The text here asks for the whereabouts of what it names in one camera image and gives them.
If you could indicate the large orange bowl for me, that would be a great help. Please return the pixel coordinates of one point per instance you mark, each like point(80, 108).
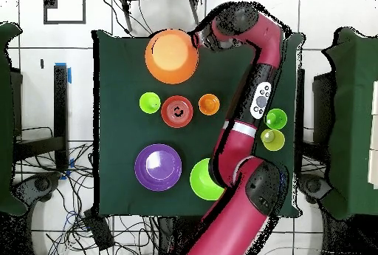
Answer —
point(171, 57)

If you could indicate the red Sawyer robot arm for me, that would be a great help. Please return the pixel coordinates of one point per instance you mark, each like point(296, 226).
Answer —
point(233, 148)

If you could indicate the small red-orange bowl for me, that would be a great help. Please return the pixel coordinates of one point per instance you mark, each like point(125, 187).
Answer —
point(177, 122)

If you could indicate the orange cup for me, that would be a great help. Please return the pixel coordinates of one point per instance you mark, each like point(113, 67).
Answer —
point(209, 104)

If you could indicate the lime green cup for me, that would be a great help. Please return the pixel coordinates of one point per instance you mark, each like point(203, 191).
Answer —
point(149, 103)

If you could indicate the purple bowl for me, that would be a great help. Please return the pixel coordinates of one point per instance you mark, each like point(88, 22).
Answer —
point(158, 167)

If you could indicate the light green bowl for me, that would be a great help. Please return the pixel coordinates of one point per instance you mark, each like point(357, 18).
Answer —
point(202, 182)

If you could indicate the dark green table cloth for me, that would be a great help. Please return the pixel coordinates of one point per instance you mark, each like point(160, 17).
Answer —
point(118, 136)

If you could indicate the yellow cup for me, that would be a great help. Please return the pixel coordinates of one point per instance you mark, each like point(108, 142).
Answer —
point(276, 144)

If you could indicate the blue tape strip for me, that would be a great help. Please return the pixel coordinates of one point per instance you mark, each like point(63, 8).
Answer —
point(69, 76)
point(71, 163)

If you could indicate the black metal stand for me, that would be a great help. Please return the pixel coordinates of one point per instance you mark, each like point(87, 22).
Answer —
point(60, 104)

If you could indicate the dark office chair base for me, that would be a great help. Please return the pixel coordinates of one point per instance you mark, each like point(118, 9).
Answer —
point(313, 185)
point(41, 184)

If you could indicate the small black object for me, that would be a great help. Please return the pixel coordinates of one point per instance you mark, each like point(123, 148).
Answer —
point(42, 63)

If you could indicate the black square frame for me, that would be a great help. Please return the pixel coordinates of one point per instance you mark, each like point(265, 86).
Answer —
point(50, 0)

